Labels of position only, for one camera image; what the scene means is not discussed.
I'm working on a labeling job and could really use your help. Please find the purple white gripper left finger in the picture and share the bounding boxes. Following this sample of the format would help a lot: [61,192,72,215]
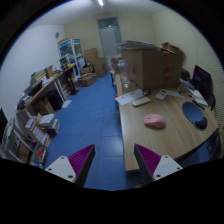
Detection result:
[46,144,95,187]

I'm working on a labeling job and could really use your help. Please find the dark blue mouse pad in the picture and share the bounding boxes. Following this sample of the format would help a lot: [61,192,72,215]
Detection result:
[182,102,207,131]

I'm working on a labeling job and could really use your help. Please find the white notebook on table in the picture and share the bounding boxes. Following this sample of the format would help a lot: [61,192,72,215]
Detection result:
[189,89,207,106]

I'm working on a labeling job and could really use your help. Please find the stacked cardboard boxes by door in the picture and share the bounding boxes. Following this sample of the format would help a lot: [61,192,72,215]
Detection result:
[84,48,107,78]

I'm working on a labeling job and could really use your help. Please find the clear plastic water bottle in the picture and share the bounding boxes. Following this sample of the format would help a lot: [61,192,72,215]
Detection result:
[118,60,130,88]

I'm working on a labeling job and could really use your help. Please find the open cardboard box on floor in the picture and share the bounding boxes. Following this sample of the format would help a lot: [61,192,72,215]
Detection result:
[78,73,97,87]

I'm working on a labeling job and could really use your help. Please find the wooden cluttered side desk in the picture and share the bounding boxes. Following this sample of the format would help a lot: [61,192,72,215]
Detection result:
[16,64,75,113]

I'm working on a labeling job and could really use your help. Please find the black pen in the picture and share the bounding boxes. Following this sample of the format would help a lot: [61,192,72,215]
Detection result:
[192,100,205,110]

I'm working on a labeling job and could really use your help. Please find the pink computer mouse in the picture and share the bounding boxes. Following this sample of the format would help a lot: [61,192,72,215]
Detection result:
[144,114,166,128]

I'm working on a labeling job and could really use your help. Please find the large brown cardboard box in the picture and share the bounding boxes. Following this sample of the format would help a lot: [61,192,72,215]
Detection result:
[121,47,183,90]

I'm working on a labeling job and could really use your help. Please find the white calculator remote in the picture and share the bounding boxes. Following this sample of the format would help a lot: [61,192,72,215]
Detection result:
[156,89,167,100]

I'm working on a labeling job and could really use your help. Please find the grey door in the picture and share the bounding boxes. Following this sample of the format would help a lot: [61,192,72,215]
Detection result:
[97,17,121,59]

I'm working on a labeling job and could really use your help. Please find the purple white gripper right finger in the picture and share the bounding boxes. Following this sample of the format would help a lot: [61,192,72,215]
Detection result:
[134,144,182,184]

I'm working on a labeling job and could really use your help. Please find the black computer monitor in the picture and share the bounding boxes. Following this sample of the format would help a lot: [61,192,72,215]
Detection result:
[192,66,212,99]

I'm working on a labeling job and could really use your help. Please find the white glass display cabinet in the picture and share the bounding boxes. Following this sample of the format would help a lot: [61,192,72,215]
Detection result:
[58,38,85,77]

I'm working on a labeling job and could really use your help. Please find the white paper sheet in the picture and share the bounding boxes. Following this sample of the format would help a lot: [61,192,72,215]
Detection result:
[115,89,143,105]

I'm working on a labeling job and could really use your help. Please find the white remote control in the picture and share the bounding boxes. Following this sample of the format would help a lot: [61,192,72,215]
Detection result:
[132,97,151,107]

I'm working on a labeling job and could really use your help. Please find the white low bookshelf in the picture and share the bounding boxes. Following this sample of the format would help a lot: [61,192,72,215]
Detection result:
[0,114,60,169]

